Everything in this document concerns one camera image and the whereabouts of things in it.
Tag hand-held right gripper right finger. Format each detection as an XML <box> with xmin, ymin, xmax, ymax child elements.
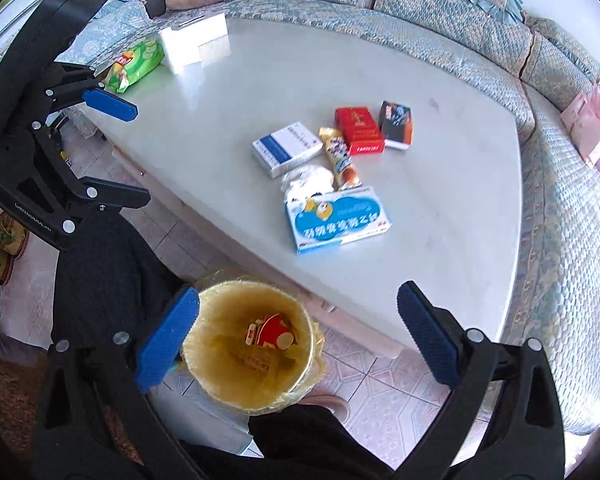
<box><xmin>396</xmin><ymin>280</ymin><xmax>566</xmax><ymax>480</ymax></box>

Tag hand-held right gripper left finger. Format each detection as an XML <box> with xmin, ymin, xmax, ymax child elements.
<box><xmin>45</xmin><ymin>284</ymin><xmax>206</xmax><ymax>480</ymax></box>

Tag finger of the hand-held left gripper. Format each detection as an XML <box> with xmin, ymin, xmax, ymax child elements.
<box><xmin>27</xmin><ymin>62</ymin><xmax>138</xmax><ymax>133</ymax></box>
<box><xmin>0</xmin><ymin>125</ymin><xmax>151</xmax><ymax>251</ymax></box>

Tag yellow lined trash bin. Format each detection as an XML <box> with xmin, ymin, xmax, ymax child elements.
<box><xmin>181</xmin><ymin>274</ymin><xmax>327</xmax><ymax>416</ymax></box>

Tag large blue white medicine box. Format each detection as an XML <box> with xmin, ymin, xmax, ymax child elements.
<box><xmin>285</xmin><ymin>185</ymin><xmax>392</xmax><ymax>256</ymax></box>

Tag small blue white medicine box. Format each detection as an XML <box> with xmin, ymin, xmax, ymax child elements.
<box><xmin>251</xmin><ymin>121</ymin><xmax>324</xmax><ymax>179</ymax></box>

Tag white tissue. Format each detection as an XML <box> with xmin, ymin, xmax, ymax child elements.
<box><xmin>281</xmin><ymin>164</ymin><xmax>336</xmax><ymax>206</ymax></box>

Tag yellow snack wrapper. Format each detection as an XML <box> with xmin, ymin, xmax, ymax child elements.
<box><xmin>319</xmin><ymin>126</ymin><xmax>362</xmax><ymax>192</ymax></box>

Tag dark cigarette box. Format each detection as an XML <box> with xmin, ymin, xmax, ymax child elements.
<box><xmin>378</xmin><ymin>100</ymin><xmax>414</xmax><ymax>151</ymax></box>

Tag red box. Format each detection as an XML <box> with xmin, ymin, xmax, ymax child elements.
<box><xmin>334</xmin><ymin>106</ymin><xmax>385</xmax><ymax>156</ymax></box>

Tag green snack packet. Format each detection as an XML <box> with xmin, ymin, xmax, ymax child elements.
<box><xmin>104</xmin><ymin>40</ymin><xmax>166</xmax><ymax>93</ymax></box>

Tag person's black pants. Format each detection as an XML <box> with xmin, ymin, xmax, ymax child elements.
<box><xmin>0</xmin><ymin>205</ymin><xmax>396</xmax><ymax>480</ymax></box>

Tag red white packaging scrap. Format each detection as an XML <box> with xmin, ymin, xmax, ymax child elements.
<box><xmin>244</xmin><ymin>314</ymin><xmax>297</xmax><ymax>352</ymax></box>

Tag pink slipper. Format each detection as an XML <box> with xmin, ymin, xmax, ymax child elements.
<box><xmin>300</xmin><ymin>394</ymin><xmax>351</xmax><ymax>423</ymax></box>

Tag brown fuzzy jacket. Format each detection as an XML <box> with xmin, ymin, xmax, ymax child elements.
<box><xmin>0</xmin><ymin>350</ymin><xmax>146</xmax><ymax>466</ymax></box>

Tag pink gift bag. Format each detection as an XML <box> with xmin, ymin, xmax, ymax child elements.
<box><xmin>560</xmin><ymin>84</ymin><xmax>600</xmax><ymax>176</ymax></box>

